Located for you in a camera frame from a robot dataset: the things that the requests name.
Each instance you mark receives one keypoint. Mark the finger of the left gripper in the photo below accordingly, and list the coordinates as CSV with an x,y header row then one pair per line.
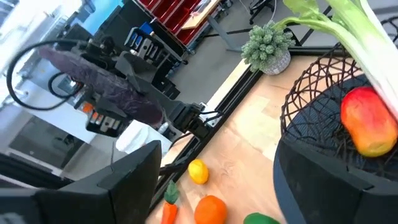
x,y
130,70

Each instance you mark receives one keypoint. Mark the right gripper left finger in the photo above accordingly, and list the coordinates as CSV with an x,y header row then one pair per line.
x,y
77,205

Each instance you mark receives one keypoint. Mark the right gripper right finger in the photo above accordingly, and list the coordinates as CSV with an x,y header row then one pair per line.
x,y
342,202

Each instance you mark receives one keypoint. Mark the dark purple eggplant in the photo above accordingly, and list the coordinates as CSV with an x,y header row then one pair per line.
x,y
109,87

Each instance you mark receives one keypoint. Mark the green lime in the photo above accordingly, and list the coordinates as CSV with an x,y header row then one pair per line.
x,y
259,219

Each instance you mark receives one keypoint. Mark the red yellow mango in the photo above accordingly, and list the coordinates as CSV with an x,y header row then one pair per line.
x,y
368,121

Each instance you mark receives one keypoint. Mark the orange carrot with green top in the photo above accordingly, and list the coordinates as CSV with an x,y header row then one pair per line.
x,y
169,211

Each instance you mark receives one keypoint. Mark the yellow lemon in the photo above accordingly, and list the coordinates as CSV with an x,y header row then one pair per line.
x,y
198,171

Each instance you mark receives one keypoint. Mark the orange fruit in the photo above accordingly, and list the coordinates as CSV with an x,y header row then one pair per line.
x,y
211,210

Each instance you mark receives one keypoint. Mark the green white leek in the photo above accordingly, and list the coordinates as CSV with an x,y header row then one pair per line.
x,y
357,34

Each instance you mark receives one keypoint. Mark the black tool rack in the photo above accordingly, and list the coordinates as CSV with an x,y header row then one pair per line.
x,y
146,45

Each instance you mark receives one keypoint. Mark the blue storage bin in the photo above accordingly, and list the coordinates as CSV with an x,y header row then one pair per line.
x,y
146,28

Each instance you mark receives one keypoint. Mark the black storage shelf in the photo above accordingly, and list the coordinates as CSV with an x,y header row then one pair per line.
x,y
124,18

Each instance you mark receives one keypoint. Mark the red bin shelf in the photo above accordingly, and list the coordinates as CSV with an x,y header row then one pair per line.
x,y
174,15

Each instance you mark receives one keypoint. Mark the light wooden desk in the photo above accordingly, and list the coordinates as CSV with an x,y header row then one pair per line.
x,y
199,18

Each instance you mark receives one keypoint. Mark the green potted succulent plant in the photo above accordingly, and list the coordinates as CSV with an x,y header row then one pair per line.
x,y
267,46

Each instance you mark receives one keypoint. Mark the black office chair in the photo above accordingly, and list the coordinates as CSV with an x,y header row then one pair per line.
x,y
261,9

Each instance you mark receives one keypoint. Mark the black aluminium table frame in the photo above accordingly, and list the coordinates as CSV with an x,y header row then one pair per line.
x,y
230,93

